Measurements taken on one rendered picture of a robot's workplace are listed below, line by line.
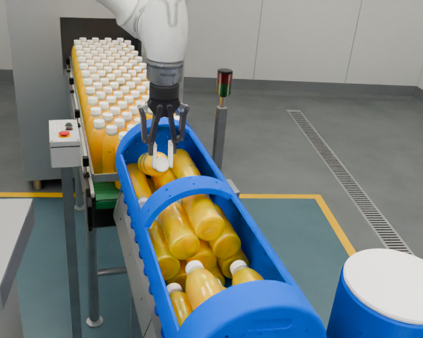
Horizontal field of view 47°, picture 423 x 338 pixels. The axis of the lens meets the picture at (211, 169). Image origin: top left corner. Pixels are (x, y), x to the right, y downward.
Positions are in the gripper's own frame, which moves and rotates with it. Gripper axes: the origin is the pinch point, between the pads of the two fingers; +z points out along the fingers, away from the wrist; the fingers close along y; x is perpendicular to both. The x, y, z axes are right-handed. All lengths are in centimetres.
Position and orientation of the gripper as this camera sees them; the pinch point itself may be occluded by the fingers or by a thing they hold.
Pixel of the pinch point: (162, 155)
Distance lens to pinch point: 132.1
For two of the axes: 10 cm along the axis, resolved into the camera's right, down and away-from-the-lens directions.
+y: 9.5, -0.7, 2.9
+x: -2.9, -4.5, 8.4
